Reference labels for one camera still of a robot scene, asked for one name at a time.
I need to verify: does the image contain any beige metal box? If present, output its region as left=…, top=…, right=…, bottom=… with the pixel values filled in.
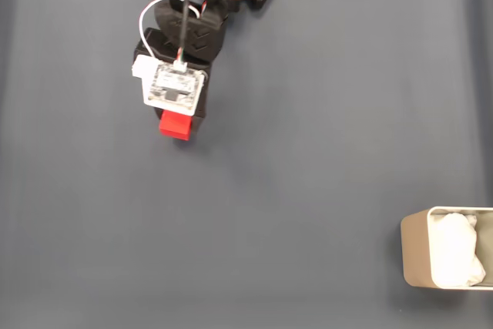
left=400, top=206, right=493, bottom=290

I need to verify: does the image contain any white camera board mount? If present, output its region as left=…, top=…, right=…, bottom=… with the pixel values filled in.
left=130, top=55, right=205, bottom=116

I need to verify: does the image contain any red cube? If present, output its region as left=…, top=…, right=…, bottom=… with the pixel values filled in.
left=159, top=109, right=193, bottom=141

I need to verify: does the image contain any white crumpled cloth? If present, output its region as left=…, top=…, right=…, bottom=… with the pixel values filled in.
left=431, top=211, right=486, bottom=287

